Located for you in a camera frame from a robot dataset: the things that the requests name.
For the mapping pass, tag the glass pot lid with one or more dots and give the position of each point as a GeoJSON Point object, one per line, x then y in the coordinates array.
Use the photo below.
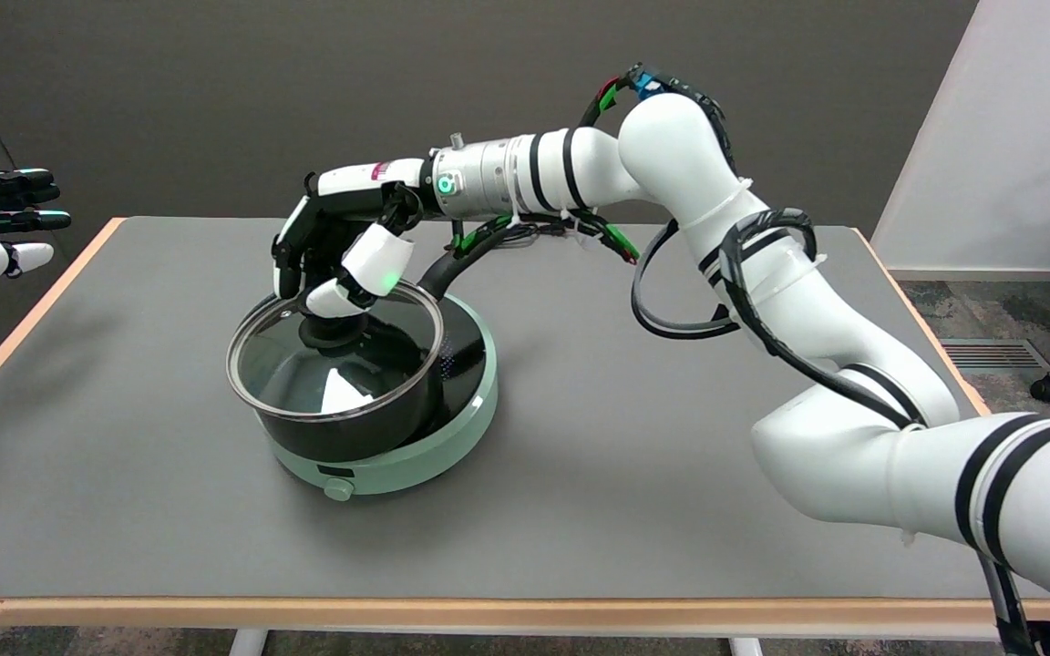
{"type": "Point", "coordinates": [270, 364]}

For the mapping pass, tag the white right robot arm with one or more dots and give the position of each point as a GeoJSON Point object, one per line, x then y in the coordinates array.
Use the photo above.
{"type": "Point", "coordinates": [817, 301]}

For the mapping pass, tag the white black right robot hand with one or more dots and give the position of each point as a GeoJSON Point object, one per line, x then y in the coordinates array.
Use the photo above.
{"type": "Point", "coordinates": [361, 179]}

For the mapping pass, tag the floor vent grille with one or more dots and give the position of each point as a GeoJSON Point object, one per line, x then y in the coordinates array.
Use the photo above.
{"type": "Point", "coordinates": [990, 353]}

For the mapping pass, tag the white table leg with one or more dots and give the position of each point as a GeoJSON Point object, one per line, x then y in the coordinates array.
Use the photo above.
{"type": "Point", "coordinates": [249, 643]}
{"type": "Point", "coordinates": [746, 648]}

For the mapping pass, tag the green induction cooker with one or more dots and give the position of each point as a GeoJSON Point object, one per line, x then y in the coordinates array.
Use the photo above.
{"type": "Point", "coordinates": [434, 456]}

